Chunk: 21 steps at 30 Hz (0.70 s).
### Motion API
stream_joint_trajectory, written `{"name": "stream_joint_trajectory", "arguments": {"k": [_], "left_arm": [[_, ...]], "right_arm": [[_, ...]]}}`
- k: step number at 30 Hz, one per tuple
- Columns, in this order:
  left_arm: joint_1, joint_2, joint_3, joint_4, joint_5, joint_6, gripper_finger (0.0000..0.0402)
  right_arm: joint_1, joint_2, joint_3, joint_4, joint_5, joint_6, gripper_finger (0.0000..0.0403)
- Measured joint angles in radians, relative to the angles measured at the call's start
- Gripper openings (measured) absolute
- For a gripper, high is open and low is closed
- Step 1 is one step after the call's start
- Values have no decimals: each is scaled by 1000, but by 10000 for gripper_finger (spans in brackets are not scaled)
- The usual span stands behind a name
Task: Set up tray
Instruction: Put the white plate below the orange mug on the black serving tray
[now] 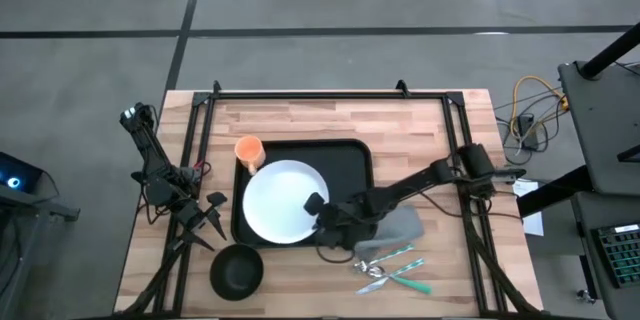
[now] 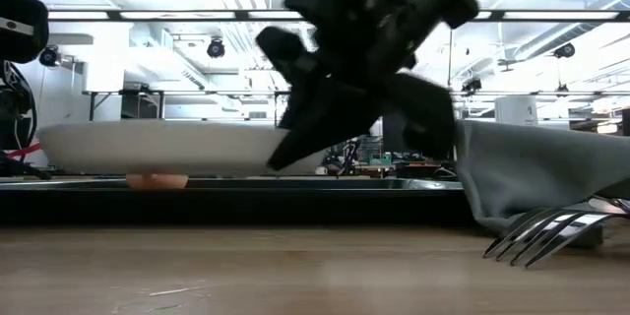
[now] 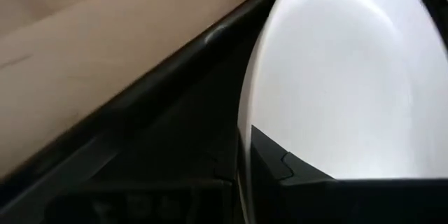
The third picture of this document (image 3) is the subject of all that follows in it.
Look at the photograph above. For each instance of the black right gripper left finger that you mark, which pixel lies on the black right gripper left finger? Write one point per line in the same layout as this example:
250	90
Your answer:
140	206

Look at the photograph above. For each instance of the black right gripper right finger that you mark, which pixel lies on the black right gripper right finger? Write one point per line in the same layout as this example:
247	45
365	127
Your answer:
350	203

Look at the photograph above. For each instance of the white round plate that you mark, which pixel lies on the white round plate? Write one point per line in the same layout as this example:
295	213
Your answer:
350	77

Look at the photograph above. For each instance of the black rectangular serving tray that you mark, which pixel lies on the black rectangular serving tray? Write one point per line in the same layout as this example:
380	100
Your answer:
175	129

